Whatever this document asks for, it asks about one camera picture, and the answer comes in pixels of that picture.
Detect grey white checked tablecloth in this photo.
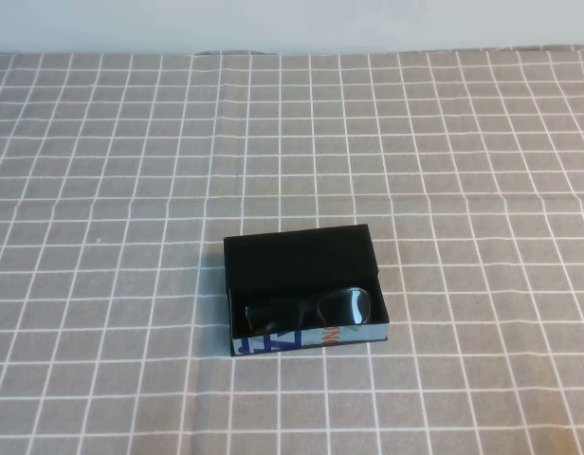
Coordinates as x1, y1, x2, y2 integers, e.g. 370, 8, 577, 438
0, 43, 584, 455

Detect black printed glasses case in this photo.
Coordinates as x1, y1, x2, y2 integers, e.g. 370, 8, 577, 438
223, 222, 392, 357

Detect black framed glasses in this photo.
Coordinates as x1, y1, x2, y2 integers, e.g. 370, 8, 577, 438
244, 286, 373, 336

